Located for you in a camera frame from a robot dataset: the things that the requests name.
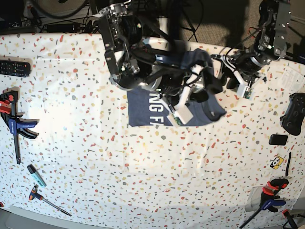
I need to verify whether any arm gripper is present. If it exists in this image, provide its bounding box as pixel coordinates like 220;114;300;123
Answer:
157;63;222;126
224;68;266;100

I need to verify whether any blue T-shirt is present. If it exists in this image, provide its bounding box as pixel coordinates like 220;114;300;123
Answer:
126;49;227;127

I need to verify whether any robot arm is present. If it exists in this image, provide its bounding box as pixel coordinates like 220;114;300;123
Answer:
156;0;290;126
99;0;223;101

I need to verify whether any black game controller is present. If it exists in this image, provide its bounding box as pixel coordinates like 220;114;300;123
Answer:
280;93;305;136

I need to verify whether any small black case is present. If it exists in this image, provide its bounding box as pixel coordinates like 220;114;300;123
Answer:
269;134;288;146

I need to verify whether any yellow cartoon sticker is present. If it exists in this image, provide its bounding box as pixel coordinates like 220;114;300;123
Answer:
270;156;284;170

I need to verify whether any clear plastic bag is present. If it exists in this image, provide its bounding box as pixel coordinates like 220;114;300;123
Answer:
244;186;263;212

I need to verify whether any terrazzo patterned tablecloth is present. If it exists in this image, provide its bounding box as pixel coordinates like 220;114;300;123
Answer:
0;34;305;229

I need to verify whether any black TV remote control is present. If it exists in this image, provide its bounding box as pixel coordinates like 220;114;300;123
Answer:
0;60;31;77

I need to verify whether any teal highlighter marker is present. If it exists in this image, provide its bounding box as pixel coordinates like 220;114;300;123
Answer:
27;164;47;187

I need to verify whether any blue black bar clamp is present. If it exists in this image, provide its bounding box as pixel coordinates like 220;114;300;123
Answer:
0;90;39;165

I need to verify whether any white table leg post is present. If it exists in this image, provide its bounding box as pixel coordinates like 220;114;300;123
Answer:
158;16;169;34

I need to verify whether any orange handled T screwdriver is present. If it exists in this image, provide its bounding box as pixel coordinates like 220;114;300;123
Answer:
29;185;72;217

